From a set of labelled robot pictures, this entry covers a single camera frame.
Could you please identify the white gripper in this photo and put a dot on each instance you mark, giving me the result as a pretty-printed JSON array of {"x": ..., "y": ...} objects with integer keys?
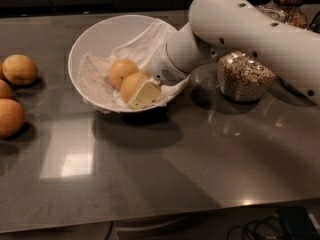
[{"x": 162, "y": 67}]

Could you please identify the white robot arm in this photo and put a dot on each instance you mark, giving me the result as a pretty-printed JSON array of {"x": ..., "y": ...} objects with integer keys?
[{"x": 216, "y": 27}]

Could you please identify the white cloth in bowl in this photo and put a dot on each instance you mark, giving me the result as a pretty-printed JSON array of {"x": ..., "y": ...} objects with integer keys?
[{"x": 96, "y": 80}]

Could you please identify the white bowl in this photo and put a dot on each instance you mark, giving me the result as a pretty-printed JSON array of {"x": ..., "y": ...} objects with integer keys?
[{"x": 100, "y": 40}]

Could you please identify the front glass cereal jar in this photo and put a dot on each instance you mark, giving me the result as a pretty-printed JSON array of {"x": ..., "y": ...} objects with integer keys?
[{"x": 242, "y": 78}]

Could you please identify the glass cereal jar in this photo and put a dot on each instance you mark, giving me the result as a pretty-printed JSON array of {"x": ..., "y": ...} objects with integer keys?
[
  {"x": 285, "y": 11},
  {"x": 242, "y": 78}
]

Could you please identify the small orange at left edge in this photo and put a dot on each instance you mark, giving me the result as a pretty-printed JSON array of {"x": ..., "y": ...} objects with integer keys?
[{"x": 2, "y": 77}]

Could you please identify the rear right glass cereal jar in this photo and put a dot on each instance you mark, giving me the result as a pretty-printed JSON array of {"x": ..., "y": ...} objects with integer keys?
[{"x": 285, "y": 11}]

